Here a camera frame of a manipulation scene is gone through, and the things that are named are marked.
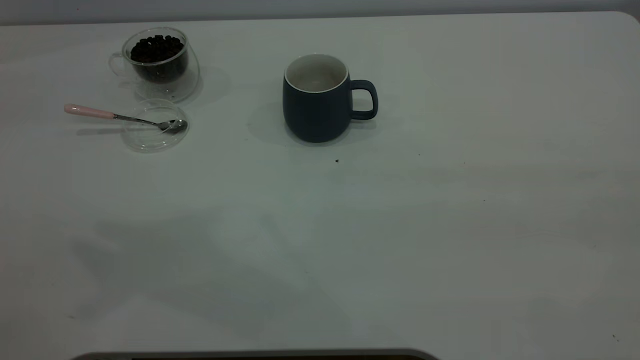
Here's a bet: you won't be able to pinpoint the pink-handled metal spoon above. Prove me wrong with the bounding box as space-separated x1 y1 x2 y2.
64 104 189 135

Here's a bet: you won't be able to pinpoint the clear double-wall glass cup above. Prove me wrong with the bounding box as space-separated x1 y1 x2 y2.
109 27 201 103

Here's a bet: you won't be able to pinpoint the dark roasted coffee beans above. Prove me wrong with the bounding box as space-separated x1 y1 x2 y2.
130 35 190 84

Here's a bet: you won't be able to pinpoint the dark blue ceramic mug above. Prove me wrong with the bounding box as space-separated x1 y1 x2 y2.
282 54 379 144

